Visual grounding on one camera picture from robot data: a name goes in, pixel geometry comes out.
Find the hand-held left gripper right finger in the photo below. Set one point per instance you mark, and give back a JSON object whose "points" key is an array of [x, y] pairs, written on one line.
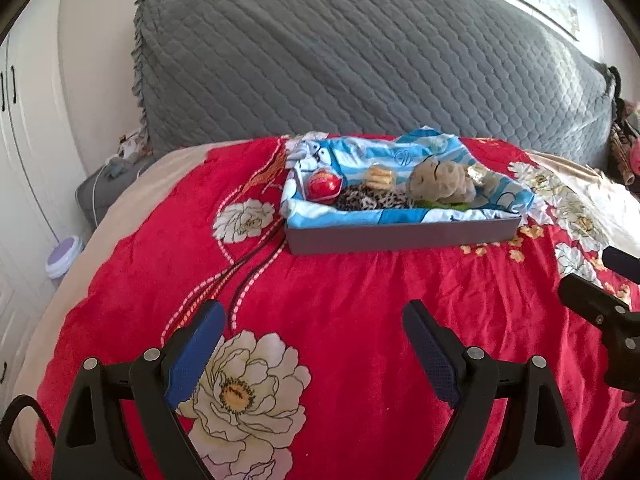
{"points": [[435, 360]]}

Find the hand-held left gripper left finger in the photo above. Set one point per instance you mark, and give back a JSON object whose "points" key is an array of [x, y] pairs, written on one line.
{"points": [[195, 355]]}

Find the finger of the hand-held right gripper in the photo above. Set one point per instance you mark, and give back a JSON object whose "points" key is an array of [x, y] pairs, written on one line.
{"points": [[590, 297], [622, 261]]}

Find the grey tray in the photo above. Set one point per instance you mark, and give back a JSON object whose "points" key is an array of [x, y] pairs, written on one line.
{"points": [[400, 237]]}

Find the green fuzzy scrunchie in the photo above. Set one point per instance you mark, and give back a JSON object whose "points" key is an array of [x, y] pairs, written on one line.
{"points": [[440, 205]]}

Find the leopard print scrunchie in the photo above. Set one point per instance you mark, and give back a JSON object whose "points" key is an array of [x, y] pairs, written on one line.
{"points": [[365, 200]]}

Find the beige sheer scrunchie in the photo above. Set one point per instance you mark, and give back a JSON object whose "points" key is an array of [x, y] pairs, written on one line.
{"points": [[435, 180]]}

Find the red blue toy egg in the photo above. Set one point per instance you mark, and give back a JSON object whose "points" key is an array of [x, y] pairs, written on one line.
{"points": [[324, 187]]}

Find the pile of clothes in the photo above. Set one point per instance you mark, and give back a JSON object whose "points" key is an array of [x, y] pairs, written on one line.
{"points": [[625, 150]]}

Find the red floral blanket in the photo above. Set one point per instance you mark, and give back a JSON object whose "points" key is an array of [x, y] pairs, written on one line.
{"points": [[325, 300]]}

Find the purple white round container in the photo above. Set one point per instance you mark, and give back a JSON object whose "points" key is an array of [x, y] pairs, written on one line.
{"points": [[65, 257]]}

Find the grey bedside stool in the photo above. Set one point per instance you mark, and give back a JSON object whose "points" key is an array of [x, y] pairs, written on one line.
{"points": [[100, 195]]}

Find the blue cartoon cloth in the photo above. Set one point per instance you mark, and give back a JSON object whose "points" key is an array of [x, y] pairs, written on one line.
{"points": [[360, 155]]}

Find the patterned small cloth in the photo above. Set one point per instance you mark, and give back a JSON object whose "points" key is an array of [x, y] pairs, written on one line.
{"points": [[134, 144]]}

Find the white wardrobe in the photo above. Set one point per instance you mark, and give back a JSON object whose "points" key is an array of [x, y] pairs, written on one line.
{"points": [[30, 185]]}

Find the grey quilted headboard cover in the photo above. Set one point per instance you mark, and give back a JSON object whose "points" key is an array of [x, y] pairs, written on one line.
{"points": [[350, 50]]}

